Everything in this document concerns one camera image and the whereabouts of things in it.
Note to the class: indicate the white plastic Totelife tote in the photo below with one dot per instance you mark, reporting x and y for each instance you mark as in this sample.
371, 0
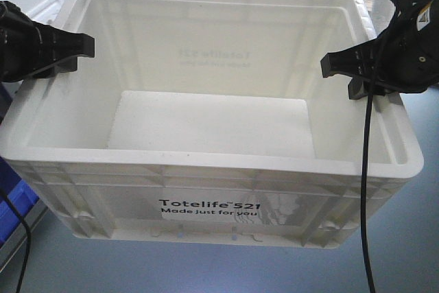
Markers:
203, 121

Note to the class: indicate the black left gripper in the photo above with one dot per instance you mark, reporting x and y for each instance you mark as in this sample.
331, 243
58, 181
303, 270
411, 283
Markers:
24, 42

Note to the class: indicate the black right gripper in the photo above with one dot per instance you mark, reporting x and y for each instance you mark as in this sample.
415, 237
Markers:
410, 58

